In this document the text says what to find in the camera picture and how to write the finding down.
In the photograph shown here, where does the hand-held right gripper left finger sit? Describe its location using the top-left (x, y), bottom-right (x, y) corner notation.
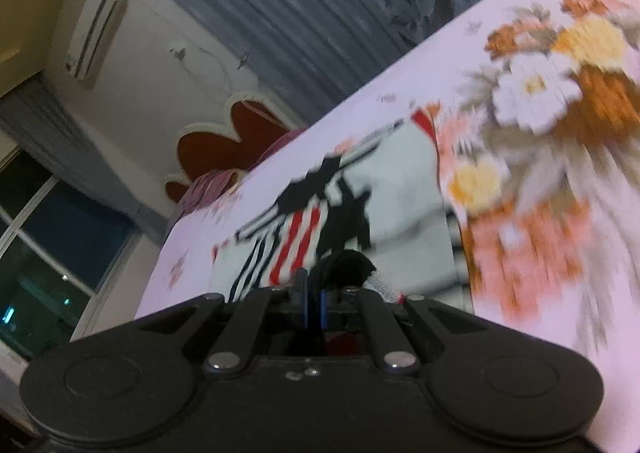
top-left (132, 268), bottom-right (311, 377)

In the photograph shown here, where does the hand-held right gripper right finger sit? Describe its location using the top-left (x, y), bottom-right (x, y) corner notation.
top-left (320, 285), bottom-right (490, 375)

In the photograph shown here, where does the striped knit sweater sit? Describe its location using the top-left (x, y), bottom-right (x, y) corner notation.
top-left (212, 108), bottom-right (474, 320)

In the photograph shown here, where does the purple grey pillow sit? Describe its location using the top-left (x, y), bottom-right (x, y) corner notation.
top-left (177, 128), bottom-right (307, 218)

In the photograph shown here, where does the red and white headboard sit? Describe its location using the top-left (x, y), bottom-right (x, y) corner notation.
top-left (162, 90), bottom-right (307, 204)

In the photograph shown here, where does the pink floral bed sheet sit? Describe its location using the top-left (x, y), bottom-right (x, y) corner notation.
top-left (135, 0), bottom-right (640, 453)

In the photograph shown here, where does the window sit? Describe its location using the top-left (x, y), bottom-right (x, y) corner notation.
top-left (0, 147), bottom-right (142, 365)

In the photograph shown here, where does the blue grey side curtain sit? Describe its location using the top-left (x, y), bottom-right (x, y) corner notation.
top-left (0, 77), bottom-right (168, 235)

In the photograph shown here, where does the white air conditioner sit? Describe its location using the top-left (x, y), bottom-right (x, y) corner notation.
top-left (63, 0), bottom-right (130, 82)

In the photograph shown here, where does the white wall charger cable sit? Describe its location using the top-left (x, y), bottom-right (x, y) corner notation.
top-left (169, 45), bottom-right (252, 100)

